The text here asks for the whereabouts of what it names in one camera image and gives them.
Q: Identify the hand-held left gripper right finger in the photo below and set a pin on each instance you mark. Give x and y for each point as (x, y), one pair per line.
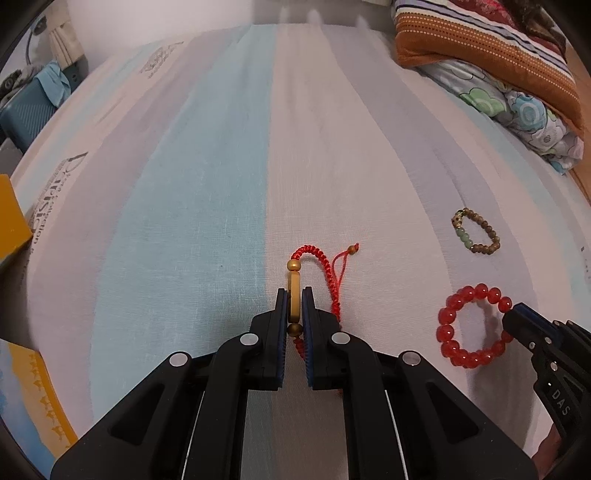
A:
(308, 341)

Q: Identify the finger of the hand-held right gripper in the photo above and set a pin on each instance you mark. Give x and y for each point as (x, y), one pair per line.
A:
(521, 325)

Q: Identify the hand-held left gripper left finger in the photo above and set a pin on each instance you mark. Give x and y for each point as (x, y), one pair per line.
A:
(279, 341)

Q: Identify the person's right hand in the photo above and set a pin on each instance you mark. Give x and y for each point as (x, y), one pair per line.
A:
(551, 450)

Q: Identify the striped bed sheet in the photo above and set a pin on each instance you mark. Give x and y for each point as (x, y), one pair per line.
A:
(184, 184)

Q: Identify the floral quilt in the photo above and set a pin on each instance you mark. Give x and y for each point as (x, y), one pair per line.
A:
(521, 106)

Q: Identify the striped brown pillow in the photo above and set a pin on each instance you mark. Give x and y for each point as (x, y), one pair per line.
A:
(485, 41)

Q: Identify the blue suitcase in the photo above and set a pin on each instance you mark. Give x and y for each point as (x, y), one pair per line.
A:
(27, 110)

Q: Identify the teal cloth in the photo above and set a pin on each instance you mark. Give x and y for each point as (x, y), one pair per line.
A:
(53, 83)

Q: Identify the beige side curtain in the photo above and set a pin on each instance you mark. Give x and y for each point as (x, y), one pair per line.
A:
(67, 50)

